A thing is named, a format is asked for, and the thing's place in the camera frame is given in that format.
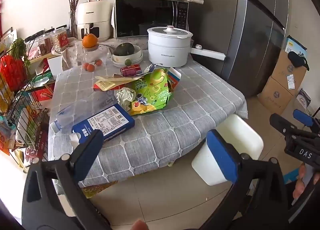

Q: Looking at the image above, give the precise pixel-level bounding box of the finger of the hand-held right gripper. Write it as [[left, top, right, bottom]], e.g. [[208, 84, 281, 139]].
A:
[[293, 109, 320, 134], [269, 113, 299, 136]]

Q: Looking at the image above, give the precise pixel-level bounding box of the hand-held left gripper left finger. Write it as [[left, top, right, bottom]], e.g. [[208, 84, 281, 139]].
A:
[[22, 129, 112, 230]]

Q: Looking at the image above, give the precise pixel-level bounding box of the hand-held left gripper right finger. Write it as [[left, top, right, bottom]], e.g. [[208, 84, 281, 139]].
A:
[[200, 129, 298, 230]]

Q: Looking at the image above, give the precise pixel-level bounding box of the blue milk carton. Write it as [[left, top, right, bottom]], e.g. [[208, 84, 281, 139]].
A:
[[70, 104, 135, 145]]

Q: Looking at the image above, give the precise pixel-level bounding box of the person's right hand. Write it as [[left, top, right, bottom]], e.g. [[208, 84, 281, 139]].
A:
[[292, 164, 314, 198]]

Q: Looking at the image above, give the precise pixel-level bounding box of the person's left hand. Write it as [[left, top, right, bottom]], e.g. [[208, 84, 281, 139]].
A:
[[131, 221, 148, 230]]

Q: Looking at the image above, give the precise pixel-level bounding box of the small black printed box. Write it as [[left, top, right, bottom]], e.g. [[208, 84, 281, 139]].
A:
[[296, 88, 312, 111]]

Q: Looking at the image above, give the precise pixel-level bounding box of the plain cardboard box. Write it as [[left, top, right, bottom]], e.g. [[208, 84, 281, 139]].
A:
[[257, 76, 301, 116]]

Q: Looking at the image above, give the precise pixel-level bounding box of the white plastic chair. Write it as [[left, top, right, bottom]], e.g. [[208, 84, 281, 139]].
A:
[[191, 114, 264, 186]]

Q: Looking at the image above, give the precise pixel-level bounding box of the clear plastic bottle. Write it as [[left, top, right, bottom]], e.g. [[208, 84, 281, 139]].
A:
[[49, 92, 118, 133]]

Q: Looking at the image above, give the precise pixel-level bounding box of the cardboard box with blue top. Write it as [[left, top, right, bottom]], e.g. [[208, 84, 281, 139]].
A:
[[271, 35, 308, 91]]

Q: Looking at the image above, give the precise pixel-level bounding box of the black pouch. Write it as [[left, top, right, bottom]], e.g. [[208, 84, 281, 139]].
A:
[[287, 51, 310, 71]]

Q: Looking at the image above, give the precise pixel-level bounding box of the crumpled white tissue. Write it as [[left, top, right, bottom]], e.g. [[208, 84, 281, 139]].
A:
[[114, 87, 136, 108]]

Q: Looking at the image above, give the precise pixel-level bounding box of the beige printed bread packet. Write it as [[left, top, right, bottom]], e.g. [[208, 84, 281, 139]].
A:
[[94, 80, 116, 92]]

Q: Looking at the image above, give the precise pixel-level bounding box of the plain beige packet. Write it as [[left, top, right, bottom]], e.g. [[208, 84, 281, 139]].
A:
[[96, 74, 143, 83]]

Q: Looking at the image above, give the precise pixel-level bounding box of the green snack bag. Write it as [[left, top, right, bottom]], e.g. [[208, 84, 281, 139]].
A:
[[129, 68, 175, 116]]

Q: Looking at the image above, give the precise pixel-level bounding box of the white box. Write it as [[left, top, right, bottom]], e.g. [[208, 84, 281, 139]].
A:
[[47, 56, 63, 76]]

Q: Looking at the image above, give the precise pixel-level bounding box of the white plate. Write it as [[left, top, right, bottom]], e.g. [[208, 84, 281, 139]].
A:
[[111, 55, 144, 68]]

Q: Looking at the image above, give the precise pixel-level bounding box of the red drink can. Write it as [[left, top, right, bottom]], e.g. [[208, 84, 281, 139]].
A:
[[120, 64, 142, 76]]

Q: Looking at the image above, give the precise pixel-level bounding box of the orange and white flattened carton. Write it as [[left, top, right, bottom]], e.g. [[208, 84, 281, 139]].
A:
[[166, 67, 182, 88]]

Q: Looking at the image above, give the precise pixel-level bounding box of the clear glass jar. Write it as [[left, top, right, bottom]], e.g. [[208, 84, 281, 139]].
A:
[[80, 46, 101, 67]]

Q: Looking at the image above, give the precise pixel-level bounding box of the grey refrigerator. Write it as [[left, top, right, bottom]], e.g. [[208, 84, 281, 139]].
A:
[[190, 0, 291, 98]]

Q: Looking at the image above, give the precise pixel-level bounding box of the white bowl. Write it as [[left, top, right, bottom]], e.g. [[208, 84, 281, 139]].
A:
[[111, 45, 143, 63]]

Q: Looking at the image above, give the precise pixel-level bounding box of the red plastic bag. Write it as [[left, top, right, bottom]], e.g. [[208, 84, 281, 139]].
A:
[[0, 55, 27, 91]]

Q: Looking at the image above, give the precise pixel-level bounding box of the green squash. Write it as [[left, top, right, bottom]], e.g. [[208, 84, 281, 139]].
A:
[[115, 42, 136, 56]]

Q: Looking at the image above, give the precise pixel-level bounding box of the large orange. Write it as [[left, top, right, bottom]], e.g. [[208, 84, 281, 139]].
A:
[[82, 34, 98, 48]]

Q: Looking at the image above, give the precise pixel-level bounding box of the red label snack jar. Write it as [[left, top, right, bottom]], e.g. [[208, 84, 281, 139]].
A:
[[53, 27, 69, 52]]

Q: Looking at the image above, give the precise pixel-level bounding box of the white electric pot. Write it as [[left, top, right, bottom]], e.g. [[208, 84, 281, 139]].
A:
[[147, 25, 226, 68]]

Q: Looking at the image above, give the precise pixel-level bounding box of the green leafy vegetable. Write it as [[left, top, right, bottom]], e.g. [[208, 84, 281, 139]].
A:
[[9, 38, 31, 68]]

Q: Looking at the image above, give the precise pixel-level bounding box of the cream air fryer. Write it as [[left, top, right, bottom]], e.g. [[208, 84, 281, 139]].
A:
[[76, 0, 112, 42]]

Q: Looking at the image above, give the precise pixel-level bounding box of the black microwave oven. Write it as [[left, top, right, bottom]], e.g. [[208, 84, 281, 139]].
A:
[[114, 0, 190, 39]]

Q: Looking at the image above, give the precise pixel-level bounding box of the black wire rack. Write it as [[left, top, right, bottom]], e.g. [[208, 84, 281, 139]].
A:
[[0, 45, 54, 163]]

